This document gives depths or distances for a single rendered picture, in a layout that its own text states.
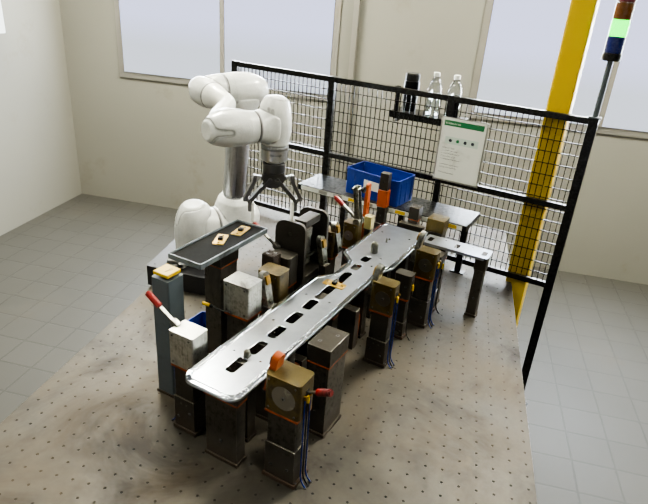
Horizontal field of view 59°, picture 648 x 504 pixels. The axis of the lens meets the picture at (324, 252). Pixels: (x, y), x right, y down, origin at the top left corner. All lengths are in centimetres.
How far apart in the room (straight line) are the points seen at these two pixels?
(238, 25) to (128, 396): 335
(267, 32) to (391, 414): 339
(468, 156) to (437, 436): 139
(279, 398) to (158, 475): 45
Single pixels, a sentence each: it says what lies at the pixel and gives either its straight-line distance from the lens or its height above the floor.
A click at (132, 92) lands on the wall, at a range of 532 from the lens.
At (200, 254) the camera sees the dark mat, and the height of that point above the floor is 116.
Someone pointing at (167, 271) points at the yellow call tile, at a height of 116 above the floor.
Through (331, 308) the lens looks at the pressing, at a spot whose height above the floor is 100.
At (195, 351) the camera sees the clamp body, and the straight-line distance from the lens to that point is 170.
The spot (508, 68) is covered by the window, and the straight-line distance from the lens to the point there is 450.
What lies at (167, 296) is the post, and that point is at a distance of 182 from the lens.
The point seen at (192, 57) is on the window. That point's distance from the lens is 498.
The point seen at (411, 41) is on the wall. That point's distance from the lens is 451.
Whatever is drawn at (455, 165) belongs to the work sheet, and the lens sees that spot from 285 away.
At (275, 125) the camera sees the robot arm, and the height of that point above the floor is 158.
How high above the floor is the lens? 200
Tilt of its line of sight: 26 degrees down
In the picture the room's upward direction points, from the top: 4 degrees clockwise
